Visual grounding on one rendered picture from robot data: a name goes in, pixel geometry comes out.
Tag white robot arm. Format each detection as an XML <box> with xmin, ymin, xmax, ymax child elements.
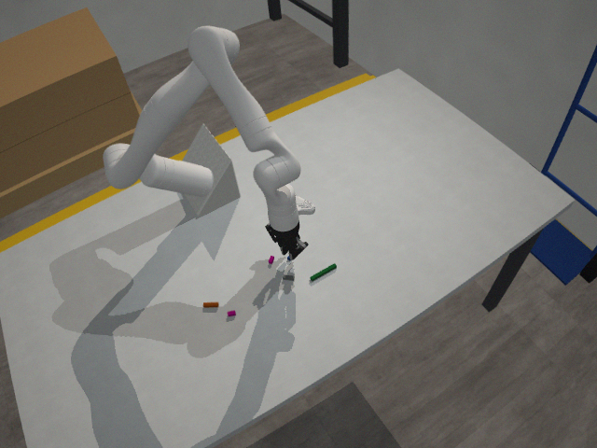
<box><xmin>103</xmin><ymin>26</ymin><xmax>315</xmax><ymax>231</ymax></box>

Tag green rod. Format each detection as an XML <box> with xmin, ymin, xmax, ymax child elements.
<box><xmin>311</xmin><ymin>263</ymin><xmax>337</xmax><ymax>281</ymax></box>

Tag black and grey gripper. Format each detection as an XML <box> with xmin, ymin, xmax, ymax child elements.
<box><xmin>265</xmin><ymin>219</ymin><xmax>309</xmax><ymax>260</ymax></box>

